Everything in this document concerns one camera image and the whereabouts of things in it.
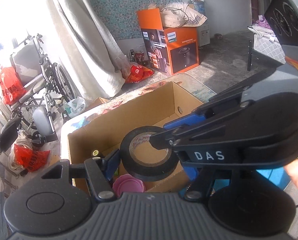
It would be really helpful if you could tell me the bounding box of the black cylinder tube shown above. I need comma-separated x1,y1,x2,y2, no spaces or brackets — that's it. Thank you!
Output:
92,150,105,159

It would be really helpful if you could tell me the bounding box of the pink plastic lid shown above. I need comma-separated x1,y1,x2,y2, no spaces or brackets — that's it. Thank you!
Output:
113,174,145,197

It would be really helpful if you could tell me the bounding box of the black electrical tape roll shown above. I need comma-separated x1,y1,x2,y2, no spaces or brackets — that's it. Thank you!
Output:
119,126,179,181

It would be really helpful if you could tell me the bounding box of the open cardboard box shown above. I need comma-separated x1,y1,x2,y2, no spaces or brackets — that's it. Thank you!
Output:
61,82,203,192

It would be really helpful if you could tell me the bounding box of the red bag on floor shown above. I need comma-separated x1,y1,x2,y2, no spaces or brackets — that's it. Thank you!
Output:
9,144,50,172

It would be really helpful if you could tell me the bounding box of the orange Philips box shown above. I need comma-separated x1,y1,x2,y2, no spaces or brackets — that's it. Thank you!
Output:
137,8,199,76

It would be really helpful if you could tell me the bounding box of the red snack bag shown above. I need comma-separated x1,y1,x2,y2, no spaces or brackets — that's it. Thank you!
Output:
125,64,154,83

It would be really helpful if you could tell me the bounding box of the white quilted basket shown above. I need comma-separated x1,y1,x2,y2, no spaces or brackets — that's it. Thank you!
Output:
248,24,285,64

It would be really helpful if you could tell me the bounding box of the wheelchair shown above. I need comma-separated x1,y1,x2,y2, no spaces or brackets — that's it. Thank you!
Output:
0,34,76,153

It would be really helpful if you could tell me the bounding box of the white cap on box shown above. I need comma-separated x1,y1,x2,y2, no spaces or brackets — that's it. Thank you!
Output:
160,2,208,28

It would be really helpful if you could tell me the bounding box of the red plastic bag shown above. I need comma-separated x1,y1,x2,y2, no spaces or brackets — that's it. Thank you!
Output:
0,67,26,106

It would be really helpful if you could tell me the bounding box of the black tracker device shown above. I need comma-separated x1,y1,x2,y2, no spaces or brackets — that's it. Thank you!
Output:
264,0,298,46

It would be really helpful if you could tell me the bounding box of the white curtain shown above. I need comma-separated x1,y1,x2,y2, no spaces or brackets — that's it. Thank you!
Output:
48,0,129,101

